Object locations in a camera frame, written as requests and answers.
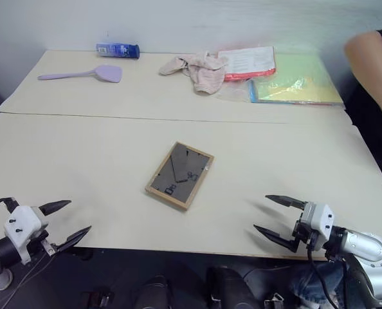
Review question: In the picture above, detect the person's black clothing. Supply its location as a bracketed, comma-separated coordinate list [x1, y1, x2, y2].
[343, 28, 382, 182]

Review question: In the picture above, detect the blue cylindrical can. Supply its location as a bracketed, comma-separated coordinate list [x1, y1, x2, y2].
[95, 42, 141, 60]

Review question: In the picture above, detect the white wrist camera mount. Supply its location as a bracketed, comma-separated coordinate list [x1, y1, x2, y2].
[301, 201, 336, 250]
[3, 205, 50, 265]

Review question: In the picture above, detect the purple plastic spatula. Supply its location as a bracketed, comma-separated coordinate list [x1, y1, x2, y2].
[37, 64, 123, 84]

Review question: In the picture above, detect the dark rounded shape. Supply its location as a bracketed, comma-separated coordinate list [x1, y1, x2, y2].
[206, 265, 261, 309]
[134, 275, 174, 309]

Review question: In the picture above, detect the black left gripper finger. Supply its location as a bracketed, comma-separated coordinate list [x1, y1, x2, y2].
[53, 225, 93, 256]
[37, 200, 73, 216]

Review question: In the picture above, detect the red folder with white sheet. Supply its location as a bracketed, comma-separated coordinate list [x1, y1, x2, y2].
[217, 46, 278, 82]

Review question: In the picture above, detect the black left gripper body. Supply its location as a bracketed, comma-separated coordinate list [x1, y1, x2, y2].
[27, 228, 59, 260]

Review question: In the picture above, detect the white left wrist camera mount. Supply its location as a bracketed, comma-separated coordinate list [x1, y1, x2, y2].
[3, 205, 50, 265]

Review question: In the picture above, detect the wooden picture frame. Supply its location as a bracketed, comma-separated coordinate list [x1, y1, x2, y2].
[144, 141, 215, 212]

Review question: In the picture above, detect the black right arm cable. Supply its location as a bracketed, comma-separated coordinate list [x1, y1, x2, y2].
[307, 241, 342, 309]

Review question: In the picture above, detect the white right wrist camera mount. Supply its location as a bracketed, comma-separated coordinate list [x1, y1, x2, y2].
[301, 201, 336, 250]

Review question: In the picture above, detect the pink crumpled cloth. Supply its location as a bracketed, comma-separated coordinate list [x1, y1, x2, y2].
[159, 50, 230, 95]

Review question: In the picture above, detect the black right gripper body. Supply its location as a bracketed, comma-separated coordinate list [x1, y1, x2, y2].
[292, 202, 322, 251]

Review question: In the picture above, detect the blue denim fabric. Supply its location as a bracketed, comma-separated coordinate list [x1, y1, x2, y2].
[289, 261, 347, 307]

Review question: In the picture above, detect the clear bag of coloured paper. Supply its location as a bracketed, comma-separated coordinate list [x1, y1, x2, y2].
[246, 52, 345, 108]

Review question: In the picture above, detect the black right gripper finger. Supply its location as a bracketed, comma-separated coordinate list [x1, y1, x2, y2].
[253, 224, 300, 254]
[265, 194, 308, 211]

